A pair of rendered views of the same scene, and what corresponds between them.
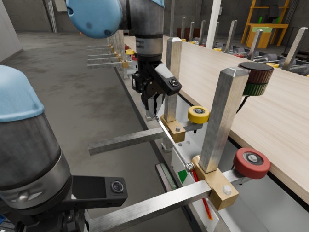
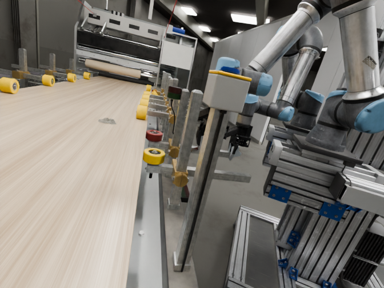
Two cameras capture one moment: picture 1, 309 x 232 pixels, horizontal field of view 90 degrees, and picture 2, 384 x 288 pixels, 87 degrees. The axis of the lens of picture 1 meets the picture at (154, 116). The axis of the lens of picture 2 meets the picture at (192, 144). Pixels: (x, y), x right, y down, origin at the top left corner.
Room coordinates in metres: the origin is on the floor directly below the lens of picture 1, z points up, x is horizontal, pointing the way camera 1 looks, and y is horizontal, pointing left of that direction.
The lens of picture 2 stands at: (1.20, 0.03, 1.20)
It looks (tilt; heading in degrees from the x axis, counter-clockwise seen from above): 18 degrees down; 186
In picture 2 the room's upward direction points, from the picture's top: 13 degrees clockwise
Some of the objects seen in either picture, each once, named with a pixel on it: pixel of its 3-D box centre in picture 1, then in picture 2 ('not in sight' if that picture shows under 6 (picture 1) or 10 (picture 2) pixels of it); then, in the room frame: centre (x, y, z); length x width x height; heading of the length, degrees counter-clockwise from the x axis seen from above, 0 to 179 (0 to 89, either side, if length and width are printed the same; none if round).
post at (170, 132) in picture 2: not in sight; (171, 130); (0.04, -0.23, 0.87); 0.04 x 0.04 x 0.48; 20
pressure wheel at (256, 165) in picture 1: (246, 171); (152, 142); (0.28, -0.26, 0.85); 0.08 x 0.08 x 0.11
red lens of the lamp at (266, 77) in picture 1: (253, 72); (175, 90); (0.30, -0.19, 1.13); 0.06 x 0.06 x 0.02
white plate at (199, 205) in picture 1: (188, 185); not in sight; (0.30, -0.11, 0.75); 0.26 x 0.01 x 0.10; 20
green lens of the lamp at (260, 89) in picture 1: (248, 84); (174, 95); (0.30, -0.19, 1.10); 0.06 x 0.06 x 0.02
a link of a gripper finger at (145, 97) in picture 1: (148, 96); not in sight; (0.44, 0.02, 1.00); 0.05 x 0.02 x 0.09; 130
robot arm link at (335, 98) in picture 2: not in sight; (341, 108); (0.27, 0.50, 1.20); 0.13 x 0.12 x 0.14; 8
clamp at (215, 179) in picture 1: (211, 178); (172, 147); (0.26, -0.16, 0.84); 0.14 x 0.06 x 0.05; 20
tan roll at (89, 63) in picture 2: not in sight; (127, 71); (-1.99, -1.54, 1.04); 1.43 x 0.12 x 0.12; 110
